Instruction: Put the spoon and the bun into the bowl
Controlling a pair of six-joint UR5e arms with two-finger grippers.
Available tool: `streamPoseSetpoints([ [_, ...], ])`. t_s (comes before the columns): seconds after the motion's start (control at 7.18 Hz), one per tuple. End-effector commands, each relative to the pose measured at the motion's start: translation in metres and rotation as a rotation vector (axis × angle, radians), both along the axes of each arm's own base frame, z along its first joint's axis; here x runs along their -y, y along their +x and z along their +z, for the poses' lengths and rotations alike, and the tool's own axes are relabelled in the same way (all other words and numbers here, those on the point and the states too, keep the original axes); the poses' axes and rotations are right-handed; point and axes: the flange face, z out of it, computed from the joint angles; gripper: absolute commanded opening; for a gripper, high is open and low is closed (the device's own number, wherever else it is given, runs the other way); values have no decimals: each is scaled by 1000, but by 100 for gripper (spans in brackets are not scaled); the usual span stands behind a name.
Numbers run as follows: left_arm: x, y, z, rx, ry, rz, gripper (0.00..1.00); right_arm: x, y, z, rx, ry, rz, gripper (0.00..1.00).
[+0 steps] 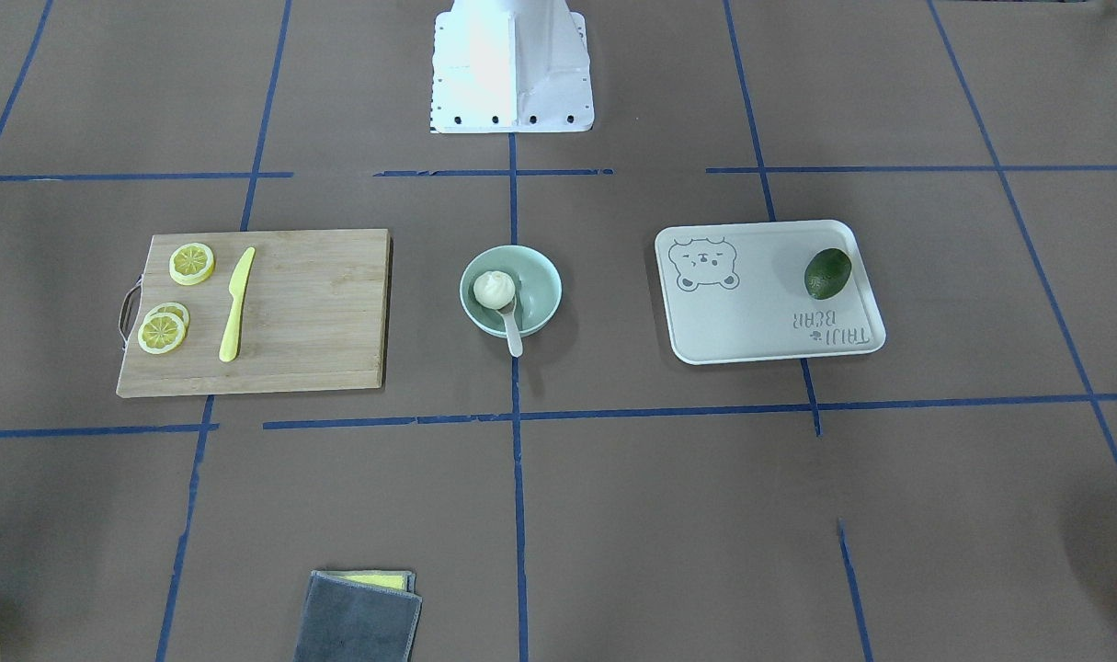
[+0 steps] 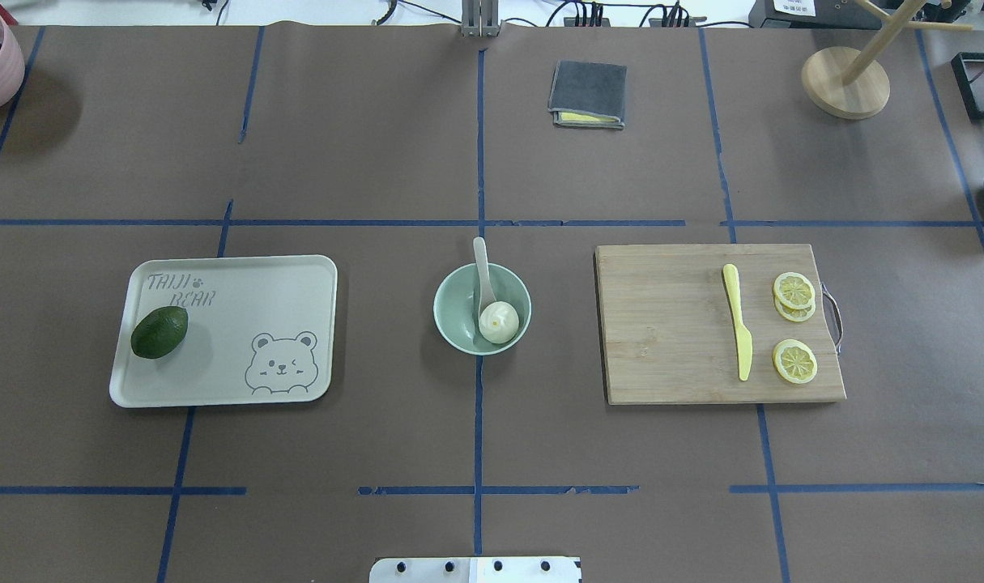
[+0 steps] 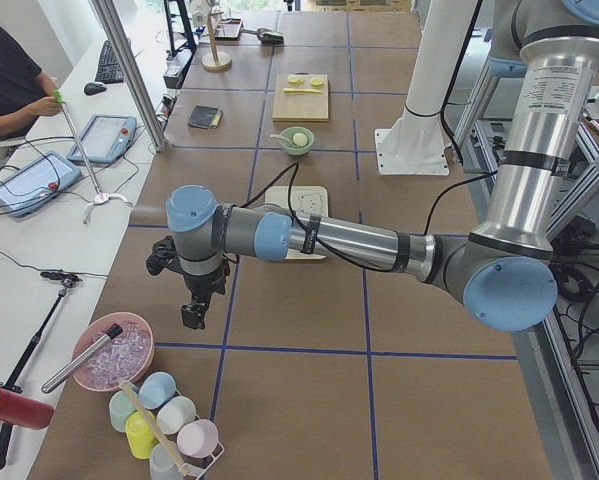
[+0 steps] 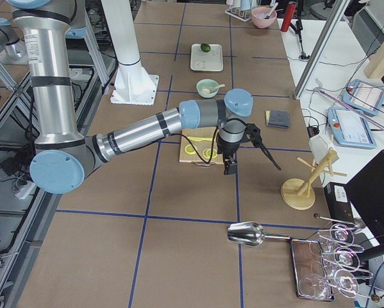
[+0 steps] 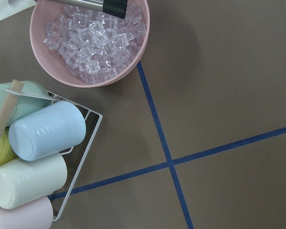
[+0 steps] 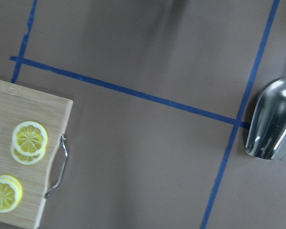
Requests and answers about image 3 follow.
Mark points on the steel muddler rod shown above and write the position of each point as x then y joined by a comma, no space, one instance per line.
68,370

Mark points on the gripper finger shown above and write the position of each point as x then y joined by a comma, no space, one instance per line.
200,310
188,315

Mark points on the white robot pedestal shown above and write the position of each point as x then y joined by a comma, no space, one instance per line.
414,145

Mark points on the white spoon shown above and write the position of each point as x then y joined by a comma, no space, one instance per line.
282,139

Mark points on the black keyboard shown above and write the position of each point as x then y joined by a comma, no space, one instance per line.
109,70

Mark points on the wooden cutting board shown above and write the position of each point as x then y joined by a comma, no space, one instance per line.
302,107

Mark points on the pink bowl with ice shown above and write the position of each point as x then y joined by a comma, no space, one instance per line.
126,357

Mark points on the grey cup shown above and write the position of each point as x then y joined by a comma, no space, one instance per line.
161,466

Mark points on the seated person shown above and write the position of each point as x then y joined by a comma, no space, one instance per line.
26,90

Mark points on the mint green cup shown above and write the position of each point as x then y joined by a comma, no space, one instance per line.
120,408

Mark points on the aluminium frame post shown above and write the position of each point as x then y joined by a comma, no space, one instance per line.
111,23

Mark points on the lemon slice near handle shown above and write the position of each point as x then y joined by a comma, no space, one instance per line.
294,79

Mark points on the light green bowl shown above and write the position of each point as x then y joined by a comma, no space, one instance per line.
288,132

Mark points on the wooden stick in rack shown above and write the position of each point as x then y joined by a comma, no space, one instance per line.
184,468

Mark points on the white cup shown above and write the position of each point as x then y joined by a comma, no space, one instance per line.
175,414

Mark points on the white rectangular tray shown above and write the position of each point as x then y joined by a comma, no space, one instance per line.
305,199

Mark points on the dark tray with glasses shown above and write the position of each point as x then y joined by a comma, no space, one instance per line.
228,29

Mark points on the wooden mug tree stand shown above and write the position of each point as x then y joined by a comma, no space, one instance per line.
215,60

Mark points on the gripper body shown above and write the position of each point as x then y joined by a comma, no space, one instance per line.
202,286

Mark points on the grey folded cloth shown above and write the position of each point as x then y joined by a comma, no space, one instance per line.
205,117

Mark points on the yellow plastic knife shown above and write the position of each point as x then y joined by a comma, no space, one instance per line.
302,90

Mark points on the red cylinder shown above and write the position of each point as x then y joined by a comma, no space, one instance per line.
20,410

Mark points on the yellow cup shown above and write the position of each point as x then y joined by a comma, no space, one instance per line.
140,437

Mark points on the reacher grabber stick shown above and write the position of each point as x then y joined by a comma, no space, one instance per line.
101,197

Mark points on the teach pendant far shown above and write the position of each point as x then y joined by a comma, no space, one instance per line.
107,137

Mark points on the pink cup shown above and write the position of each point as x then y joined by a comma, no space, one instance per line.
198,439

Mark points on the teach pendant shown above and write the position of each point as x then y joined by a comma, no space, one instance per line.
36,184
107,137

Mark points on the blue cup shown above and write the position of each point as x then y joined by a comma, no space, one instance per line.
157,389

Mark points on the steel scoop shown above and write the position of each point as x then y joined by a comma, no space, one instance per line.
265,36

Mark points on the teach pendant near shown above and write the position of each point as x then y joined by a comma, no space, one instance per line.
36,184

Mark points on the black computer mouse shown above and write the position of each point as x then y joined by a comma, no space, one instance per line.
94,88

